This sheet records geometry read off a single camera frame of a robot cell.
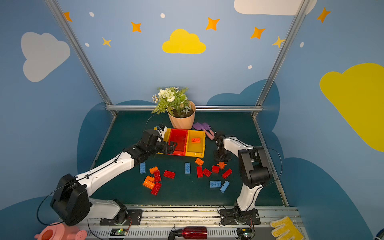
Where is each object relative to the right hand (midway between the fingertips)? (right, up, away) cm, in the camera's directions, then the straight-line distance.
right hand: (222, 158), depth 95 cm
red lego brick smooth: (-5, -6, -5) cm, 9 cm away
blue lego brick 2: (-6, -12, -11) cm, 18 cm away
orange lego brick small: (-17, +11, +9) cm, 22 cm away
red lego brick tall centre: (-15, -7, -6) cm, 18 cm away
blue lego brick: (-22, -5, -4) cm, 23 cm away
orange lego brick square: (-15, -2, -2) cm, 15 cm away
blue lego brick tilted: (-1, -13, -12) cm, 18 cm away
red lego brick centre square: (-11, -7, -7) cm, 15 cm away
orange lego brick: (-44, -6, -7) cm, 45 cm away
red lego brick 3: (-40, -15, -12) cm, 44 cm away
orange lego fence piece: (-1, -3, -4) cm, 5 cm away
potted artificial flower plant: (-28, +33, +6) cm, 43 cm away
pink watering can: (-74, -23, -35) cm, 85 cm away
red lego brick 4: (+1, -8, -8) cm, 11 cm away
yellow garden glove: (+25, -29, -25) cm, 45 cm away
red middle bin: (-29, +14, +4) cm, 32 cm away
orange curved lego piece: (-44, -11, -11) cm, 47 cm away
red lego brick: (-41, -9, -7) cm, 42 cm away
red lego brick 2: (-34, -8, -7) cm, 35 cm away
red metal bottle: (-19, -28, -28) cm, 44 cm away
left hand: (-31, +12, -12) cm, 35 cm away
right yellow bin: (-17, +5, +4) cm, 18 cm away
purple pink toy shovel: (-14, +21, +16) cm, 30 cm away
